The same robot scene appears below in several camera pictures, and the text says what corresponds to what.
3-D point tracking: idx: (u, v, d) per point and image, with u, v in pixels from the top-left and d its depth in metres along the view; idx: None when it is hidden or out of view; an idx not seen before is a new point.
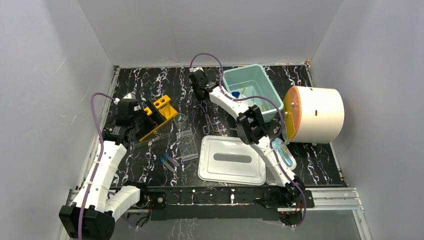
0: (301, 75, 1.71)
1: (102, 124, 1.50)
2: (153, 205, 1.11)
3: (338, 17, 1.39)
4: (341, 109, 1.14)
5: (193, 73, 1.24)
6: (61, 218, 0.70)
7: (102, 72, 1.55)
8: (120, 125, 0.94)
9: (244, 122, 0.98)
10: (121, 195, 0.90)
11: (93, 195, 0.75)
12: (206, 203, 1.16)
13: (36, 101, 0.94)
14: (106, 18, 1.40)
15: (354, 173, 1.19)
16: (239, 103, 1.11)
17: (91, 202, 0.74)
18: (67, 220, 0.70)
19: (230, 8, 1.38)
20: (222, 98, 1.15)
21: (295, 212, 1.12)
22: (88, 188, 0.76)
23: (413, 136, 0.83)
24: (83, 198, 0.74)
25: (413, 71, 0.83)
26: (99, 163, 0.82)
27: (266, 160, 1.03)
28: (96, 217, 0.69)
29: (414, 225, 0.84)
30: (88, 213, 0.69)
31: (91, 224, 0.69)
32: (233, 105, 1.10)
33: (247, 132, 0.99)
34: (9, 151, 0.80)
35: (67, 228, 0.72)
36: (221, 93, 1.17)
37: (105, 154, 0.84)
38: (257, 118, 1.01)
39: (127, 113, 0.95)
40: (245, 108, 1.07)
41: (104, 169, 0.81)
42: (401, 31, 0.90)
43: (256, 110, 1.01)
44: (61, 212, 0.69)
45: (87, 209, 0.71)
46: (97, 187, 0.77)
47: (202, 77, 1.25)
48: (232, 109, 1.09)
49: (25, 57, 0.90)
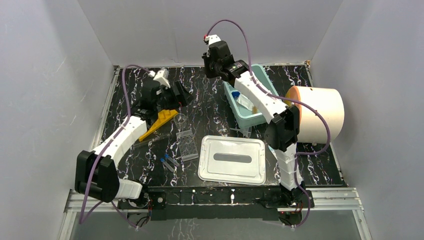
0: (301, 75, 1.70)
1: (102, 124, 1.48)
2: (153, 206, 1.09)
3: (338, 17, 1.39)
4: (341, 109, 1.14)
5: (216, 46, 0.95)
6: (78, 160, 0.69)
7: (102, 73, 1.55)
8: (144, 108, 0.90)
9: (279, 127, 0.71)
10: (127, 182, 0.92)
11: (111, 149, 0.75)
12: (206, 203, 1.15)
13: (36, 101, 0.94)
14: (106, 18, 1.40)
15: (354, 173, 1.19)
16: (275, 100, 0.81)
17: (108, 153, 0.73)
18: (81, 164, 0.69)
19: (230, 8, 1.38)
20: (252, 89, 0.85)
21: (295, 212, 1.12)
22: (109, 142, 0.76)
23: (412, 137, 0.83)
24: (102, 148, 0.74)
25: (412, 71, 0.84)
26: (123, 127, 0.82)
27: (281, 163, 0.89)
28: (109, 166, 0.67)
29: (413, 225, 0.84)
30: (103, 160, 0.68)
31: (103, 172, 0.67)
32: (266, 101, 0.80)
33: (278, 138, 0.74)
34: (9, 151, 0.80)
35: (76, 175, 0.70)
36: (252, 82, 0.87)
37: (130, 124, 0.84)
38: (293, 122, 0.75)
39: (150, 97, 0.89)
40: (280, 108, 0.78)
41: (126, 133, 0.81)
42: (400, 31, 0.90)
43: (294, 111, 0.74)
44: (79, 155, 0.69)
45: (103, 158, 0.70)
46: (117, 144, 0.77)
47: (227, 53, 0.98)
48: (264, 106, 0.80)
49: (25, 57, 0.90)
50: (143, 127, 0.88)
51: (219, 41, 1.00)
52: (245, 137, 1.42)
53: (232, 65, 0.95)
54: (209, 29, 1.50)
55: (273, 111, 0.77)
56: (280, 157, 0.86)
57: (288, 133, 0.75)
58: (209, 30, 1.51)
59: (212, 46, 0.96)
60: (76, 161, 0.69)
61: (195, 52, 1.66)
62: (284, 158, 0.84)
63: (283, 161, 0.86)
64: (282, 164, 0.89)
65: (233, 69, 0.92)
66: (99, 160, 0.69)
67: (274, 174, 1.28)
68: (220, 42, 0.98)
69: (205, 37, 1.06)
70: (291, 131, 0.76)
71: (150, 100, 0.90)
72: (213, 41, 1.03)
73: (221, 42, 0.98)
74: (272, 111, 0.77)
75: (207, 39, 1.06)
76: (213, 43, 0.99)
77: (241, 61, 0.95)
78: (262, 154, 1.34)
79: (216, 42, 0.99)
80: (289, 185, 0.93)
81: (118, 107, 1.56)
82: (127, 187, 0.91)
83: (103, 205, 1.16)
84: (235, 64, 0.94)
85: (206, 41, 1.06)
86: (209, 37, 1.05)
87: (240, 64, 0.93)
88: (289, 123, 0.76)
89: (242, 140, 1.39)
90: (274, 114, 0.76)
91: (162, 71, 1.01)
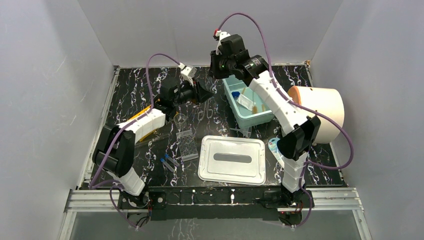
0: (301, 75, 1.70)
1: (102, 124, 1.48)
2: (153, 206, 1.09)
3: (338, 17, 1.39)
4: (341, 109, 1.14)
5: (230, 41, 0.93)
6: (102, 130, 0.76)
7: (102, 72, 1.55)
8: (165, 104, 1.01)
9: (297, 139, 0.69)
10: (134, 175, 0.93)
11: (133, 127, 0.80)
12: (206, 203, 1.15)
13: (36, 101, 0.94)
14: (106, 18, 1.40)
15: (354, 173, 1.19)
16: (296, 108, 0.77)
17: (131, 129, 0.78)
18: (104, 134, 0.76)
19: (230, 8, 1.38)
20: (272, 94, 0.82)
21: (295, 212, 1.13)
22: (133, 121, 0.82)
23: (412, 137, 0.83)
24: (126, 124, 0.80)
25: (412, 72, 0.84)
26: (147, 114, 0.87)
27: (288, 167, 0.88)
28: (130, 139, 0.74)
29: (412, 225, 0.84)
30: (126, 133, 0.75)
31: (124, 143, 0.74)
32: (286, 109, 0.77)
33: (294, 150, 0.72)
34: (9, 152, 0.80)
35: (96, 144, 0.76)
36: (272, 85, 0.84)
37: (152, 113, 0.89)
38: (311, 134, 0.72)
39: (169, 97, 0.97)
40: (301, 118, 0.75)
41: (148, 119, 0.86)
42: (400, 31, 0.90)
43: (316, 122, 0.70)
44: (104, 125, 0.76)
45: (126, 131, 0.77)
46: (139, 124, 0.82)
47: (241, 48, 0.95)
48: (284, 114, 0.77)
49: (25, 57, 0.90)
50: (162, 119, 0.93)
51: (232, 36, 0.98)
52: (245, 137, 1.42)
53: (249, 62, 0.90)
54: (221, 24, 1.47)
55: (294, 122, 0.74)
56: (289, 162, 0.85)
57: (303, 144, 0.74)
58: (221, 24, 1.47)
59: (226, 40, 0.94)
60: (101, 131, 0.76)
61: (196, 52, 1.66)
62: (293, 164, 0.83)
63: (291, 167, 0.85)
64: (287, 165, 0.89)
65: (251, 66, 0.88)
66: (122, 133, 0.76)
67: (274, 174, 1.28)
68: (233, 36, 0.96)
69: (216, 32, 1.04)
70: (308, 141, 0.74)
71: (168, 99, 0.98)
72: (224, 37, 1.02)
73: (234, 37, 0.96)
74: (293, 121, 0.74)
75: (217, 34, 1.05)
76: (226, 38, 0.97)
77: (258, 57, 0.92)
78: (262, 154, 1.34)
79: (230, 36, 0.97)
80: (291, 187, 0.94)
81: (118, 107, 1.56)
82: (132, 178, 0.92)
83: (101, 205, 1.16)
84: (252, 60, 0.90)
85: (216, 36, 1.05)
86: (220, 33, 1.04)
87: (258, 61, 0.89)
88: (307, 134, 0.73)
89: (242, 140, 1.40)
90: (295, 126, 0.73)
91: (190, 68, 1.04)
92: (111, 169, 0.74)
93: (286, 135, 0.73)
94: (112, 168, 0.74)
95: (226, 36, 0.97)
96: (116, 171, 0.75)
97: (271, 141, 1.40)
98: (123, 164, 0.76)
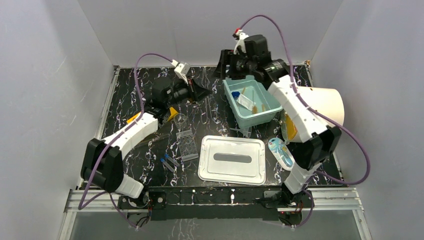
0: (301, 75, 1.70)
1: (102, 124, 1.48)
2: (153, 206, 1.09)
3: (338, 17, 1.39)
4: (341, 109, 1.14)
5: (254, 41, 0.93)
6: (88, 146, 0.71)
7: (102, 72, 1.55)
8: (157, 106, 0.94)
9: (315, 148, 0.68)
10: (129, 182, 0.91)
11: (120, 140, 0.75)
12: (206, 203, 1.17)
13: (36, 101, 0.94)
14: (106, 18, 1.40)
15: (354, 173, 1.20)
16: (315, 116, 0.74)
17: (117, 144, 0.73)
18: (90, 150, 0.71)
19: (230, 8, 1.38)
20: (290, 98, 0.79)
21: (295, 212, 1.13)
22: (120, 134, 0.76)
23: (412, 137, 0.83)
24: (113, 138, 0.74)
25: (412, 72, 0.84)
26: (136, 122, 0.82)
27: (296, 173, 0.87)
28: (116, 157, 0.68)
29: (412, 226, 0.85)
30: (112, 150, 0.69)
31: (109, 161, 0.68)
32: (305, 116, 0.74)
33: (311, 159, 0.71)
34: (10, 152, 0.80)
35: (84, 162, 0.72)
36: (292, 91, 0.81)
37: (142, 120, 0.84)
38: (330, 144, 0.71)
39: (162, 99, 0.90)
40: (320, 126, 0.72)
41: (138, 128, 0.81)
42: (400, 31, 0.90)
43: (336, 132, 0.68)
44: (90, 142, 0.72)
45: (112, 148, 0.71)
46: (127, 137, 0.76)
47: (264, 50, 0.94)
48: (303, 121, 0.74)
49: (25, 58, 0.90)
50: (155, 124, 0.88)
51: (256, 35, 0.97)
52: (245, 137, 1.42)
53: (271, 65, 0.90)
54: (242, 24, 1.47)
55: (312, 130, 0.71)
56: (299, 169, 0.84)
57: (321, 154, 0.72)
58: (243, 25, 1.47)
59: (250, 40, 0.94)
60: (86, 147, 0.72)
61: (196, 52, 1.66)
62: (303, 172, 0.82)
63: (300, 174, 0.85)
64: (296, 171, 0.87)
65: (272, 70, 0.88)
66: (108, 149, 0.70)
67: (274, 174, 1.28)
68: (257, 37, 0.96)
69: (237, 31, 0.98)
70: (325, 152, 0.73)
71: (161, 100, 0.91)
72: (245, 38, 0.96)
73: (259, 37, 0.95)
74: (311, 129, 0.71)
75: (238, 33, 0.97)
76: (250, 36, 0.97)
77: (280, 60, 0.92)
78: (262, 154, 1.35)
79: (254, 36, 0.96)
80: (294, 188, 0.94)
81: (118, 107, 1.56)
82: (127, 186, 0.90)
83: (101, 205, 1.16)
84: (274, 64, 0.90)
85: (236, 35, 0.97)
86: (240, 32, 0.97)
87: (280, 65, 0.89)
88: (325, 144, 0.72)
89: (242, 140, 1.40)
90: (313, 134, 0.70)
91: (182, 64, 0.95)
92: (100, 184, 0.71)
93: (304, 144, 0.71)
94: (101, 185, 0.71)
95: (250, 36, 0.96)
96: (105, 187, 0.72)
97: (271, 141, 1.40)
98: (111, 180, 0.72)
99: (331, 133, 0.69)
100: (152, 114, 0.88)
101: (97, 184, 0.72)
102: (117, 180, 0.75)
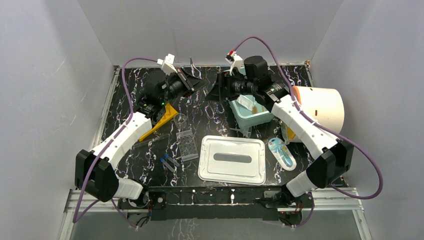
0: (301, 75, 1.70)
1: (102, 124, 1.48)
2: (153, 205, 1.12)
3: (338, 17, 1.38)
4: (340, 109, 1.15)
5: (254, 64, 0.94)
6: (76, 158, 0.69)
7: (102, 72, 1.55)
8: (150, 102, 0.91)
9: (329, 165, 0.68)
10: (127, 187, 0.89)
11: (111, 150, 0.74)
12: (206, 203, 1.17)
13: (36, 101, 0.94)
14: (106, 18, 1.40)
15: (354, 173, 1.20)
16: (323, 131, 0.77)
17: (107, 155, 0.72)
18: (79, 163, 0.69)
19: (230, 8, 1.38)
20: (295, 117, 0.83)
21: (295, 212, 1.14)
22: (109, 142, 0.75)
23: (412, 137, 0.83)
24: (101, 149, 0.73)
25: (412, 72, 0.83)
26: (125, 126, 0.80)
27: (301, 182, 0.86)
28: (106, 169, 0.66)
29: (412, 225, 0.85)
30: (100, 163, 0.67)
31: (100, 174, 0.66)
32: (312, 132, 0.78)
33: (326, 175, 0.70)
34: (9, 152, 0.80)
35: (76, 173, 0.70)
36: (295, 109, 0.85)
37: (133, 121, 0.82)
38: (345, 159, 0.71)
39: (155, 93, 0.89)
40: (330, 141, 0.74)
41: (128, 132, 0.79)
42: (401, 31, 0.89)
43: (347, 145, 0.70)
44: (78, 153, 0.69)
45: (101, 159, 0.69)
46: (117, 144, 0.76)
47: (264, 72, 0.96)
48: (311, 137, 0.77)
49: (25, 57, 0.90)
50: (148, 124, 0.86)
51: (256, 57, 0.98)
52: (245, 137, 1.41)
53: (271, 87, 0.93)
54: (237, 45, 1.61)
55: (322, 145, 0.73)
56: (309, 182, 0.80)
57: (335, 170, 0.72)
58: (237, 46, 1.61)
59: (250, 63, 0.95)
60: (75, 159, 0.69)
61: (195, 52, 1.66)
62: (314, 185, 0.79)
63: (309, 185, 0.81)
64: (304, 181, 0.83)
65: (272, 92, 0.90)
66: (97, 162, 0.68)
67: (274, 174, 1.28)
68: (258, 59, 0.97)
69: (231, 53, 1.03)
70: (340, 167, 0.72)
71: (156, 96, 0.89)
72: (238, 59, 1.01)
73: (259, 60, 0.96)
74: (321, 144, 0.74)
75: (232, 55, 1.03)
76: (250, 59, 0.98)
77: (280, 83, 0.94)
78: (262, 154, 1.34)
79: (254, 58, 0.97)
80: (296, 192, 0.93)
81: (118, 107, 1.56)
82: (125, 190, 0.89)
83: (101, 205, 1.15)
84: (274, 86, 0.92)
85: (231, 57, 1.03)
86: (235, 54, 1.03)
87: (280, 87, 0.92)
88: (340, 159, 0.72)
89: (242, 140, 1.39)
90: (323, 148, 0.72)
91: (168, 57, 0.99)
92: (95, 194, 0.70)
93: (317, 160, 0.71)
94: (95, 195, 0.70)
95: (250, 58, 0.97)
96: (100, 198, 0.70)
97: (271, 141, 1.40)
98: (105, 190, 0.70)
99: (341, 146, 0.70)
100: (145, 113, 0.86)
101: (92, 194, 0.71)
102: (112, 188, 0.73)
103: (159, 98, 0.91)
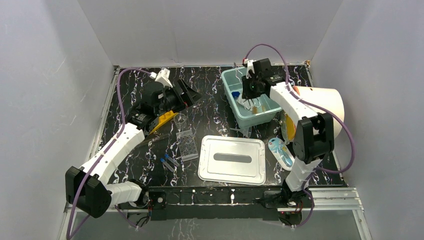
0: (301, 75, 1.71)
1: (102, 124, 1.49)
2: (153, 205, 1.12)
3: (338, 16, 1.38)
4: (340, 109, 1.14)
5: (259, 60, 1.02)
6: (67, 176, 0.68)
7: (102, 72, 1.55)
8: (144, 112, 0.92)
9: (306, 131, 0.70)
10: (124, 192, 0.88)
11: (101, 166, 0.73)
12: (206, 203, 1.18)
13: (36, 101, 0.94)
14: (106, 18, 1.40)
15: (354, 173, 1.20)
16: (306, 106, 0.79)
17: (96, 173, 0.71)
18: (69, 180, 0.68)
19: (230, 8, 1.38)
20: (285, 95, 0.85)
21: (295, 212, 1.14)
22: (99, 158, 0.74)
23: (412, 138, 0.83)
24: (91, 165, 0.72)
25: (412, 73, 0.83)
26: (116, 139, 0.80)
27: (294, 168, 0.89)
28: (96, 187, 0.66)
29: (413, 225, 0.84)
30: (90, 180, 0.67)
31: (89, 191, 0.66)
32: (296, 106, 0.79)
33: (307, 144, 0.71)
34: (9, 153, 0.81)
35: (67, 190, 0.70)
36: (286, 90, 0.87)
37: (124, 134, 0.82)
38: (326, 131, 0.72)
39: (151, 102, 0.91)
40: (310, 113, 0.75)
41: (119, 146, 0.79)
42: (401, 31, 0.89)
43: (327, 118, 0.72)
44: (68, 170, 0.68)
45: (91, 177, 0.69)
46: (107, 160, 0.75)
47: (268, 68, 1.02)
48: (294, 110, 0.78)
49: (25, 57, 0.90)
50: (140, 136, 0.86)
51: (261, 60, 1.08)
52: (245, 137, 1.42)
53: (271, 76, 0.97)
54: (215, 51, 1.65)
55: (302, 115, 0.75)
56: (298, 164, 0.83)
57: (317, 143, 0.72)
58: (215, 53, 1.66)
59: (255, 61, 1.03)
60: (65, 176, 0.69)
61: (195, 52, 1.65)
62: (302, 167, 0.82)
63: (299, 169, 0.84)
64: (296, 166, 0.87)
65: (271, 79, 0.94)
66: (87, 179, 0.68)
67: (274, 174, 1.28)
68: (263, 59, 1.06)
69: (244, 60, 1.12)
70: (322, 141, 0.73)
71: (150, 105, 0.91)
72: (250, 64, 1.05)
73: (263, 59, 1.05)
74: (302, 114, 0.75)
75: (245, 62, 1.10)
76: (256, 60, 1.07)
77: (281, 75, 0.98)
78: (262, 154, 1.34)
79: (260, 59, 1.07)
80: (293, 187, 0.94)
81: (118, 107, 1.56)
82: (123, 196, 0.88)
83: None
84: (274, 76, 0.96)
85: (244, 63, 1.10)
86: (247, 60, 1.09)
87: (279, 77, 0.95)
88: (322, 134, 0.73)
89: (243, 140, 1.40)
90: (303, 117, 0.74)
91: (162, 71, 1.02)
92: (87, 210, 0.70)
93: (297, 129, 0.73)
94: (87, 209, 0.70)
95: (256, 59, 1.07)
96: (92, 213, 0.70)
97: (271, 141, 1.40)
98: (97, 206, 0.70)
99: (321, 119, 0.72)
100: (136, 125, 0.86)
101: (84, 210, 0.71)
102: (104, 203, 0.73)
103: (153, 108, 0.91)
